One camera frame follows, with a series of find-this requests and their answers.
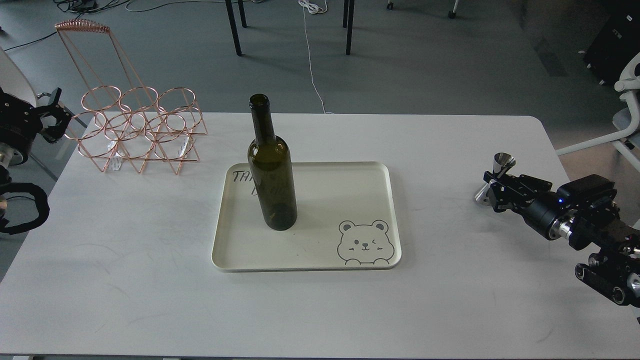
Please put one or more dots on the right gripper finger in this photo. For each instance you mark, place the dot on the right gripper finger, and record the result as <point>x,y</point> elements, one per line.
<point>529,184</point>
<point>506,196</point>

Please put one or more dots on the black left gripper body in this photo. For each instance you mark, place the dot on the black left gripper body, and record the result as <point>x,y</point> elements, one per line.
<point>18,124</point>

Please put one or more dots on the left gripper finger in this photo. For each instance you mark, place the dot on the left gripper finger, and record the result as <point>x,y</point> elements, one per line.
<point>53,133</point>
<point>47,102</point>

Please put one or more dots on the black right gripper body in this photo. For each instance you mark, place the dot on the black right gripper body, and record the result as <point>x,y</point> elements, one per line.
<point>586,201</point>

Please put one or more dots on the steel double jigger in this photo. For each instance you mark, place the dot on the steel double jigger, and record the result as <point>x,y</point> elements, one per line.
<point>502,163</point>

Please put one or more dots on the dark green wine bottle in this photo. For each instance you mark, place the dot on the dark green wine bottle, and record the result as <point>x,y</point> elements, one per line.
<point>269,161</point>

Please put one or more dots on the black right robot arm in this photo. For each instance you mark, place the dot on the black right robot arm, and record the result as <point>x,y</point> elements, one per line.
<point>614,270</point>

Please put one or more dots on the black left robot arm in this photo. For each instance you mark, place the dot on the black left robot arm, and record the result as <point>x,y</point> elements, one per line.
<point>10,189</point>

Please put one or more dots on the white round table edge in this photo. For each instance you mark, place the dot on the white round table edge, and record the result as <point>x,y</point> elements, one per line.
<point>14,82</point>

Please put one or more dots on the white office chair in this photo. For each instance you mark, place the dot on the white office chair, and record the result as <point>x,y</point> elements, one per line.
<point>625,121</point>

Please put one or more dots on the cream tray with bear drawing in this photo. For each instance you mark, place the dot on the cream tray with bear drawing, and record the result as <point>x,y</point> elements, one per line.
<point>346,220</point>

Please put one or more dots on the black equipment case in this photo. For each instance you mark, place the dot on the black equipment case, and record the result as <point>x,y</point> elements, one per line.
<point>615,45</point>

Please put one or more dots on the copper wire bottle rack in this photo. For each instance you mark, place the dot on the copper wire bottle rack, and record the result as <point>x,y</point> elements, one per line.
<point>134,123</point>

